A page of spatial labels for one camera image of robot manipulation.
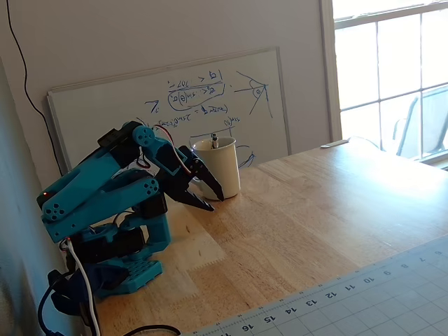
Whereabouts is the outdoor patio chair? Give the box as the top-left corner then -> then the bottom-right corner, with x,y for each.
391,85 -> 448,162

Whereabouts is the thin black cable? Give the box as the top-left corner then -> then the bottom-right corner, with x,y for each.
122,324 -> 181,336

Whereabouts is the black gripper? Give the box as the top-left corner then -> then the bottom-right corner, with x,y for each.
157,146 -> 225,212

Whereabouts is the white ceramic mug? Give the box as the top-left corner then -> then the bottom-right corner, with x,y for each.
188,136 -> 241,201

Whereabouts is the dark blue table clamp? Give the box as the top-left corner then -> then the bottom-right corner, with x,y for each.
48,264 -> 127,316

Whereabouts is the grey gridded cutting mat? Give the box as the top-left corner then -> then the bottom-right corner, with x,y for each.
188,237 -> 448,336

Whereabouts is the black wall cable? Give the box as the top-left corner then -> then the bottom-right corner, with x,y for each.
6,0 -> 64,169

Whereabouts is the white usb cable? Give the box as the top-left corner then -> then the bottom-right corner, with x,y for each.
65,239 -> 101,336

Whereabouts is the whiteboard with blue writing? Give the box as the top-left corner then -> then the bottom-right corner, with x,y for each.
47,47 -> 291,214

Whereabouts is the dark blue cable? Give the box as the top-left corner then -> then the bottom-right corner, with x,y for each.
36,279 -> 59,336

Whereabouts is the white window frame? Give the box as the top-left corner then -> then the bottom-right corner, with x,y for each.
320,0 -> 448,172

